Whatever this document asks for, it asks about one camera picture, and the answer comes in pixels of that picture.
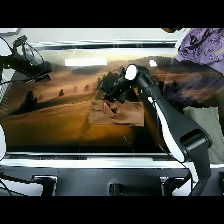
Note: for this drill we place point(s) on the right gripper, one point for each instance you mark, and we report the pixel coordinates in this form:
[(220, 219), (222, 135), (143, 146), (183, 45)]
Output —
[(115, 87)]

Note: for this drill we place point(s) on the purple printed garment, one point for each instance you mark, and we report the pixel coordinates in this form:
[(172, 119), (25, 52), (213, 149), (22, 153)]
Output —
[(203, 45)]

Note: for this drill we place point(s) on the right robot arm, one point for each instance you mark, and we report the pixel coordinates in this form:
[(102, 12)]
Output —
[(173, 123)]

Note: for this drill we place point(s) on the brown garment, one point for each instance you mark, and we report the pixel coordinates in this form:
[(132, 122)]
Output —
[(128, 115)]

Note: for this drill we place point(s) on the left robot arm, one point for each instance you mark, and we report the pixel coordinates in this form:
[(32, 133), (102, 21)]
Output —
[(23, 65)]

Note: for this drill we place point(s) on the grey-green garment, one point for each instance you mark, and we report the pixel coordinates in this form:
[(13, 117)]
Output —
[(208, 128)]

